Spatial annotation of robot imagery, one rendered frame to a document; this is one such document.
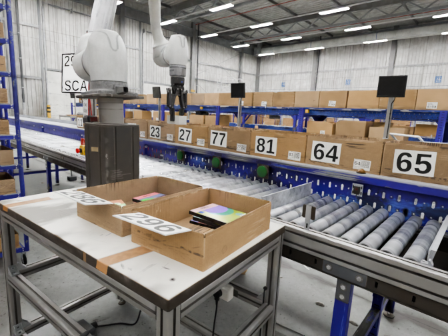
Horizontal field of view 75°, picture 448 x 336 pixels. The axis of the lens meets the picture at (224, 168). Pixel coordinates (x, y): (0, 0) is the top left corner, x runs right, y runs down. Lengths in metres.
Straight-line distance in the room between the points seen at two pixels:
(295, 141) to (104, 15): 1.17
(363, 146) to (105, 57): 1.25
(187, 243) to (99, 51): 0.91
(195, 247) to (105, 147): 0.72
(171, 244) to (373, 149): 1.11
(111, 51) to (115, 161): 0.46
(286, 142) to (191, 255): 1.15
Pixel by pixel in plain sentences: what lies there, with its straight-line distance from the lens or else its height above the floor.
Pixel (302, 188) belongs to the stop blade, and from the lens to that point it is 1.55.
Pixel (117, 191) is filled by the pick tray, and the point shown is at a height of 0.81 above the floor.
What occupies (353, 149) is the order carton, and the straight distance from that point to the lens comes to 1.62.
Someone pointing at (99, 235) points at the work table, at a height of 0.75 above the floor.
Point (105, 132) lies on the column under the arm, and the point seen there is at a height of 1.04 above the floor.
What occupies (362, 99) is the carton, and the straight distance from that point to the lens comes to 6.38.
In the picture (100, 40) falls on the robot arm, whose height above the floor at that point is 1.42.
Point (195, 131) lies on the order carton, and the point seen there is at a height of 1.00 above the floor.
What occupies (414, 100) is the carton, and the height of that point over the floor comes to 1.54.
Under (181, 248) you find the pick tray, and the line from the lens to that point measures 0.80.
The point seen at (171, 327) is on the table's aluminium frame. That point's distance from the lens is 0.74.
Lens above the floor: 1.14
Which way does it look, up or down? 10 degrees down
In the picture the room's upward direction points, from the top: 3 degrees clockwise
